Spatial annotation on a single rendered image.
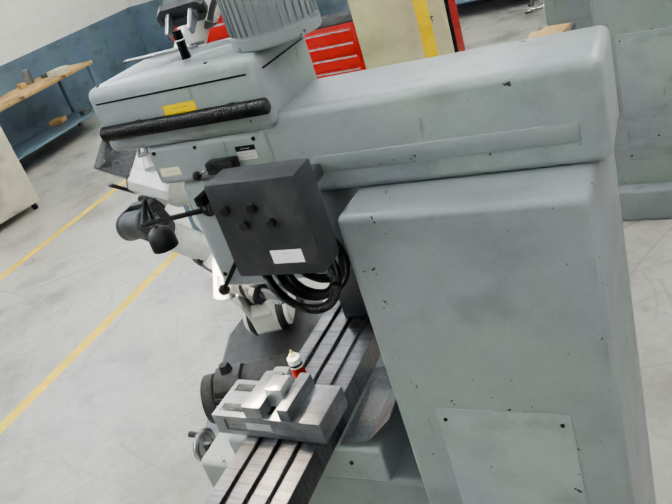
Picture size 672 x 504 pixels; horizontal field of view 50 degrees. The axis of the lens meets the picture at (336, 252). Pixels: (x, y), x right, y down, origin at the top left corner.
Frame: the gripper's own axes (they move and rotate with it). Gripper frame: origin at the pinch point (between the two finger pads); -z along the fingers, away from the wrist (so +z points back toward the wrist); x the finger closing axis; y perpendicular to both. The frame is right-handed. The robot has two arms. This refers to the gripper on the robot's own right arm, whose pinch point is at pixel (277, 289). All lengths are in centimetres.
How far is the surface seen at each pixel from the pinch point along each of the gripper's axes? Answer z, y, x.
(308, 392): -9.9, 25.9, -9.5
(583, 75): -85, -50, 17
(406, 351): -49.2, 2.0, -7.9
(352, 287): 6.6, 22.2, 32.1
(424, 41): 56, -15, 162
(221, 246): 0.6, -20.2, -10.6
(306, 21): -33, -68, 8
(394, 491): -29, 57, -8
